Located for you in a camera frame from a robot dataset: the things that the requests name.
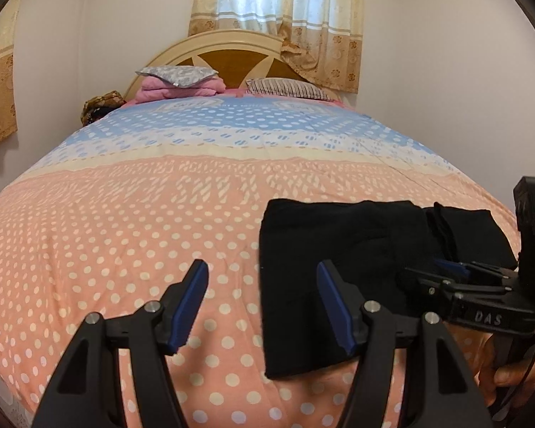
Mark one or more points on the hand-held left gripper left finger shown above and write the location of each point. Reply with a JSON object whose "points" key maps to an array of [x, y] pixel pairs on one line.
{"points": [[185, 312]]}

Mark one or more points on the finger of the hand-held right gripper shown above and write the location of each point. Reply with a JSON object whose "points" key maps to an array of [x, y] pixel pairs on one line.
{"points": [[454, 267], [432, 285]]}

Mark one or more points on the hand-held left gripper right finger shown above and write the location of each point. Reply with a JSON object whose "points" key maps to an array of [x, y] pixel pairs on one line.
{"points": [[339, 312]]}

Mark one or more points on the black pants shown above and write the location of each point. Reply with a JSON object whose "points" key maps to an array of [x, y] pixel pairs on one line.
{"points": [[303, 276]]}

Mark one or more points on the person's right hand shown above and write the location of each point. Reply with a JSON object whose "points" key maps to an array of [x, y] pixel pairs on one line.
{"points": [[517, 376]]}

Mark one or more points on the polka dot bed blanket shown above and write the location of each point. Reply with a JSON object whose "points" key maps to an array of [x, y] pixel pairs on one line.
{"points": [[116, 232]]}

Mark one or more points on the pink folded blanket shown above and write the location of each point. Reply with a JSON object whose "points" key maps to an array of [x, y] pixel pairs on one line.
{"points": [[160, 93]]}

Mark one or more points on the brown patterned cloth bundle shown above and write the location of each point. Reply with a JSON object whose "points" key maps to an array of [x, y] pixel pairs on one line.
{"points": [[100, 102]]}

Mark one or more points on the striped pillow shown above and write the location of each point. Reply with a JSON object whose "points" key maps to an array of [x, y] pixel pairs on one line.
{"points": [[285, 88]]}

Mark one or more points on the grey patterned pillow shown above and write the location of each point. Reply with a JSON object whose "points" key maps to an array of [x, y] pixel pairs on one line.
{"points": [[178, 75]]}

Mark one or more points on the cream wooden headboard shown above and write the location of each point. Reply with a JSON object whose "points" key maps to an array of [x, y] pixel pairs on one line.
{"points": [[223, 60]]}

